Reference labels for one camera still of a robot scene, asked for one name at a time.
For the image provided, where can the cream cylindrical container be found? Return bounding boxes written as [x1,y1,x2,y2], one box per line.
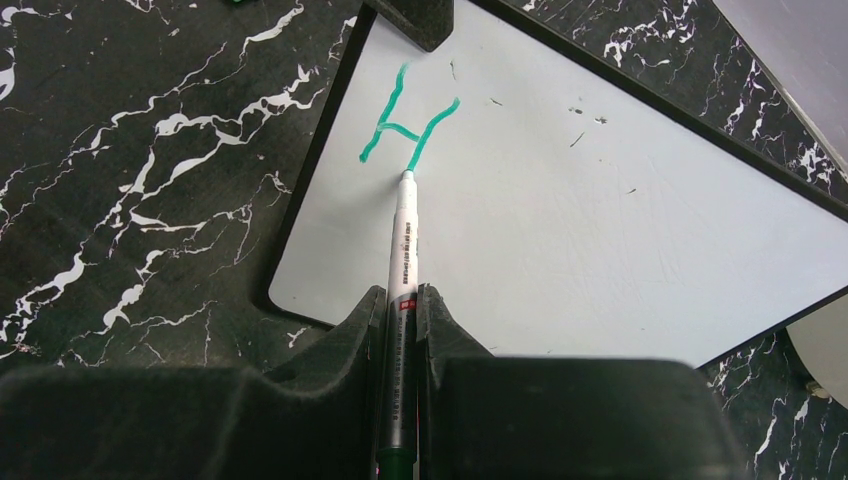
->
[787,307,847,409]

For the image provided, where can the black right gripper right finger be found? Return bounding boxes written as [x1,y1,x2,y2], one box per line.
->
[417,284,748,479]

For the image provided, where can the white marker pen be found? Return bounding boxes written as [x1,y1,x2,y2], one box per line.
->
[375,170,418,479]

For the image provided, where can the white whiteboard black frame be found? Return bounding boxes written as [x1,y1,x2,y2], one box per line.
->
[268,1,847,366]

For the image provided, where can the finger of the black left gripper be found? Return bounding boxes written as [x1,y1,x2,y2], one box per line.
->
[364,0,455,52]

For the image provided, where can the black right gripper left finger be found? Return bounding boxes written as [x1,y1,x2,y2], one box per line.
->
[1,286,386,479]

